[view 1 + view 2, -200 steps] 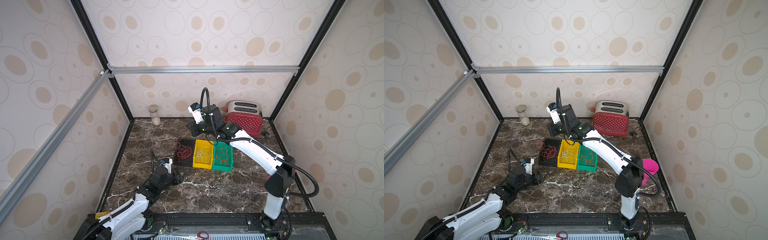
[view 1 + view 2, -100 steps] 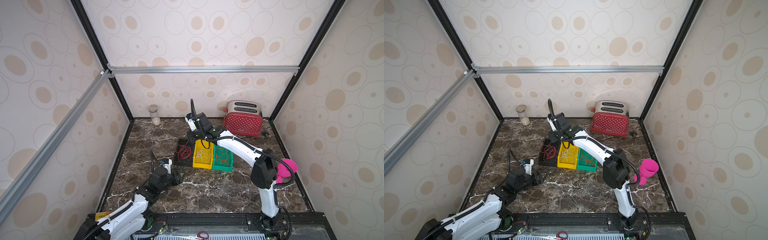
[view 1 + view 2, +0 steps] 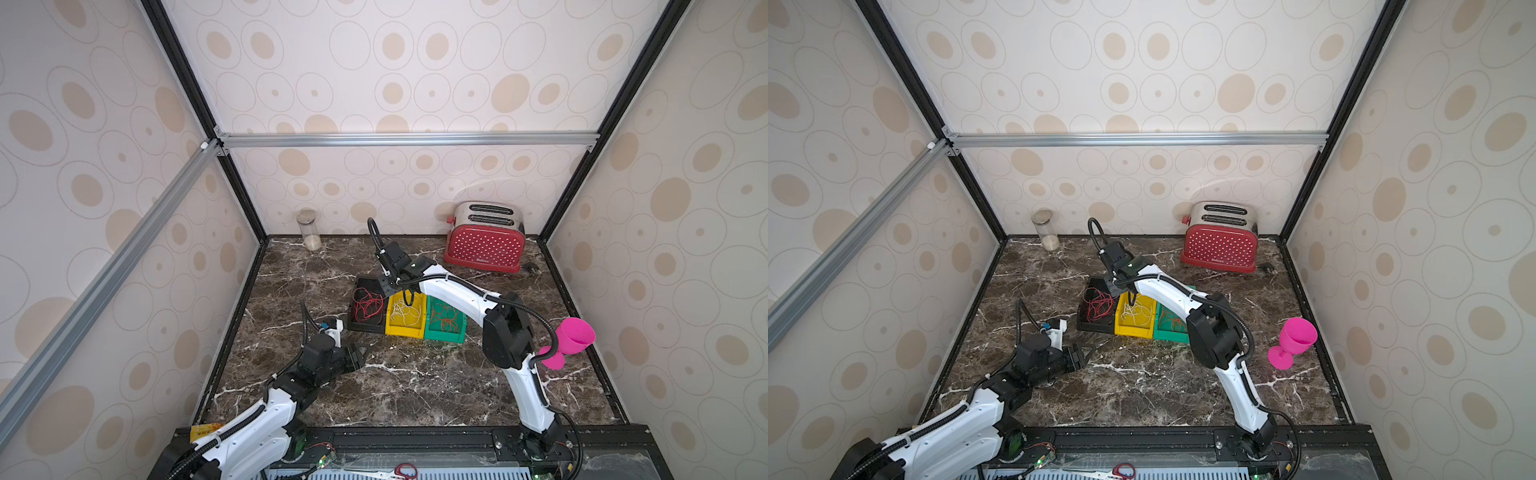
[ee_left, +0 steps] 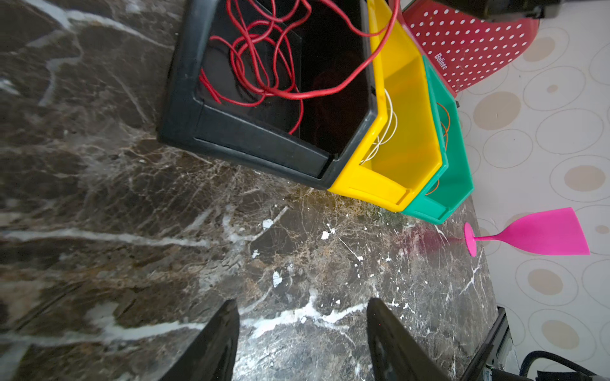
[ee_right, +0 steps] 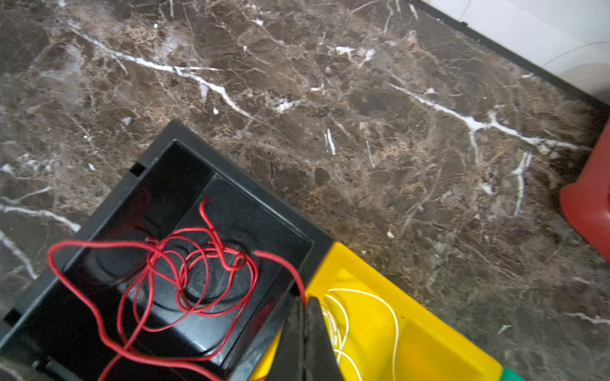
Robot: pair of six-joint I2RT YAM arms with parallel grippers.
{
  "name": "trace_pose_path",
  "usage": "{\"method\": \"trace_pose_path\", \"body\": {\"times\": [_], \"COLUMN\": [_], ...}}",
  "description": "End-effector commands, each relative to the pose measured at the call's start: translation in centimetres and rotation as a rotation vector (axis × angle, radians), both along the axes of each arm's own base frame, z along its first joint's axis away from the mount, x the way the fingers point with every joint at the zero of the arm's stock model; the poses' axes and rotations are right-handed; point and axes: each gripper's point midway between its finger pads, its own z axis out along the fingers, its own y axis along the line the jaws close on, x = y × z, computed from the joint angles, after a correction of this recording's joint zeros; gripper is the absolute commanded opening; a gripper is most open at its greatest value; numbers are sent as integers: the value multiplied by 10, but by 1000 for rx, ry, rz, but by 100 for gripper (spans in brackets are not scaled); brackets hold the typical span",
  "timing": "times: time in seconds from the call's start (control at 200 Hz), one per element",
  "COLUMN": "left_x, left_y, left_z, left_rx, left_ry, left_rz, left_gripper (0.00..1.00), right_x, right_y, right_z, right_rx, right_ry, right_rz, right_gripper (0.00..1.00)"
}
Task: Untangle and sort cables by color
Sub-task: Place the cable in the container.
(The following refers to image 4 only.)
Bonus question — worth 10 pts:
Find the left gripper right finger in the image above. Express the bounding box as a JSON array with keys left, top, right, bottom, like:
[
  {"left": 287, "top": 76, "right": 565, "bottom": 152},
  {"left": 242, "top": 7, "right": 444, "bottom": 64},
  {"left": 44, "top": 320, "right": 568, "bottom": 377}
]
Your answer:
[{"left": 366, "top": 298, "right": 449, "bottom": 381}]

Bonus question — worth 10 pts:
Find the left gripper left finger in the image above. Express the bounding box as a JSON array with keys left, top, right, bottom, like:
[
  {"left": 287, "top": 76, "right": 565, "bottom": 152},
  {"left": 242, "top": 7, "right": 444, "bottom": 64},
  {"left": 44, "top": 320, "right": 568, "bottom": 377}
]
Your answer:
[{"left": 160, "top": 299, "right": 240, "bottom": 381}]

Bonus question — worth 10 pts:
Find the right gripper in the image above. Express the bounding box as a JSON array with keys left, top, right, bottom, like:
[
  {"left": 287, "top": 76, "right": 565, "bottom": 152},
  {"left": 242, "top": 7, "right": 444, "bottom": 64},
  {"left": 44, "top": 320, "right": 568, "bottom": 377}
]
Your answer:
[{"left": 437, "top": 0, "right": 562, "bottom": 21}]

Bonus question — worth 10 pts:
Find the orange cable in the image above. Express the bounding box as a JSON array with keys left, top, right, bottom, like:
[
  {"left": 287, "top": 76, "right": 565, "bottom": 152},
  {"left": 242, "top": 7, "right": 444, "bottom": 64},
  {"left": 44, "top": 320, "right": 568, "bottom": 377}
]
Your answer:
[{"left": 426, "top": 101, "right": 451, "bottom": 196}]

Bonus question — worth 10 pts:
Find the white cable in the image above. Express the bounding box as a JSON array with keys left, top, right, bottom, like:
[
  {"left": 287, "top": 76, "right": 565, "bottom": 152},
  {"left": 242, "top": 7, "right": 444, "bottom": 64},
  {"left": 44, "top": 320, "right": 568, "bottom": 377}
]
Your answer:
[{"left": 359, "top": 87, "right": 399, "bottom": 165}]

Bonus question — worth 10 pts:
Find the red polka dot toaster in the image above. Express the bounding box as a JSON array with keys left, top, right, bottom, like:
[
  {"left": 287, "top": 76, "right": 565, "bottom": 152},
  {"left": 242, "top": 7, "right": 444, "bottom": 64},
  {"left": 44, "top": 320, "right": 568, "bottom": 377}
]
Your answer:
[{"left": 397, "top": 1, "right": 540, "bottom": 95}]

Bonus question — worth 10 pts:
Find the yellow plastic bin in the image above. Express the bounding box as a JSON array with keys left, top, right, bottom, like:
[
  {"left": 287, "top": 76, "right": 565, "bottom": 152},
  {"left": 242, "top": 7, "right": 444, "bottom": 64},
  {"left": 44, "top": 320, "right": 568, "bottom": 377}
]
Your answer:
[{"left": 329, "top": 1, "right": 443, "bottom": 212}]

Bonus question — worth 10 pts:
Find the green plastic bin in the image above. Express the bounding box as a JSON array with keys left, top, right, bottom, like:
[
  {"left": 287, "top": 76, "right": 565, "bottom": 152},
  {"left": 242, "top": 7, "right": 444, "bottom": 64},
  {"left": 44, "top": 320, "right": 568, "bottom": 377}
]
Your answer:
[{"left": 403, "top": 58, "right": 474, "bottom": 225}]

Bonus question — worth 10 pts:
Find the pink plastic goblet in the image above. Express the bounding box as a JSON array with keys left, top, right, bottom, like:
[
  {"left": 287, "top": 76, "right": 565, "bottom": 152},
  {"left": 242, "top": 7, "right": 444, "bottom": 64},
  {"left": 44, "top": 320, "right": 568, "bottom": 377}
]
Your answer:
[{"left": 464, "top": 208, "right": 591, "bottom": 257}]

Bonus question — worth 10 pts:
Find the black plastic bin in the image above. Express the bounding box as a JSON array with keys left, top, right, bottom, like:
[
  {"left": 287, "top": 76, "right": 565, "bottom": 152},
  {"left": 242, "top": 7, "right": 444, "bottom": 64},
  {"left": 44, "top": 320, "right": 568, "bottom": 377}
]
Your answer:
[{"left": 157, "top": 1, "right": 377, "bottom": 189}]

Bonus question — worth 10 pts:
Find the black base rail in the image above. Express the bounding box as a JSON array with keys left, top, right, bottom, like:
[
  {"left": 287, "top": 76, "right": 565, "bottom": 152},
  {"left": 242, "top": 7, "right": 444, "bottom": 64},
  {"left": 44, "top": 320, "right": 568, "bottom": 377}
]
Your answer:
[{"left": 461, "top": 306, "right": 513, "bottom": 381}]

